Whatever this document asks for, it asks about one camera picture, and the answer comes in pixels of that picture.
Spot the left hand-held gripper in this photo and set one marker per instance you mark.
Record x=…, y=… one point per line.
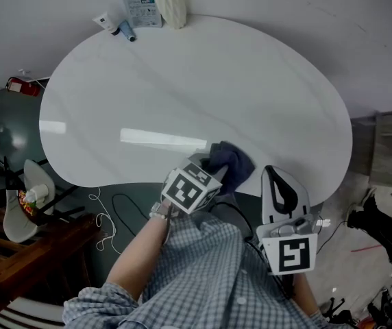
x=185, y=190

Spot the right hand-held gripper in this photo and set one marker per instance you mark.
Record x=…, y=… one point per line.
x=292, y=252

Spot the dark blue cloth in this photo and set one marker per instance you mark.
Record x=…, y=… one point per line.
x=233, y=163

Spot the person's left forearm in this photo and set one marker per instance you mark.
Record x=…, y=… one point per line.
x=137, y=252

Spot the person's right forearm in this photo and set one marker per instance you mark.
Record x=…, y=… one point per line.
x=304, y=296

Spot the white oval table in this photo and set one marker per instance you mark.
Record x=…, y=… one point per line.
x=182, y=81

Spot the white power adapter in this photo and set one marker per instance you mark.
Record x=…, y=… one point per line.
x=322, y=222

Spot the person's checked shirt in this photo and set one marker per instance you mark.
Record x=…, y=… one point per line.
x=199, y=269

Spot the grey wooden shelf unit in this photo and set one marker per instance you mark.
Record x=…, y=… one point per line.
x=391, y=149

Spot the black tripod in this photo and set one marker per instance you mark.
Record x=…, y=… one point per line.
x=334, y=308

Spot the white cylindrical container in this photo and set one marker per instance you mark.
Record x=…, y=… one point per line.
x=38, y=192

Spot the colourful snack bag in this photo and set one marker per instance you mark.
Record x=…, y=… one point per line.
x=26, y=206

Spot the blue cosmetic tube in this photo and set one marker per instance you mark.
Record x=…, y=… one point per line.
x=126, y=29

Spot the grey shell chair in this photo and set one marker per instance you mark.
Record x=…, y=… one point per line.
x=14, y=218

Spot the white printed packet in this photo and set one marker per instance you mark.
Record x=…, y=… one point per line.
x=141, y=10

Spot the white cosmetic tube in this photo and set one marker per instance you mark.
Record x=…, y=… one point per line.
x=105, y=22

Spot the white ribbed vase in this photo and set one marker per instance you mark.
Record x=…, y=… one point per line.
x=170, y=2

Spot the red fire extinguisher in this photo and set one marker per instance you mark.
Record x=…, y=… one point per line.
x=24, y=87

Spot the white black striped board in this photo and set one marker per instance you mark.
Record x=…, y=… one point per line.
x=11, y=315

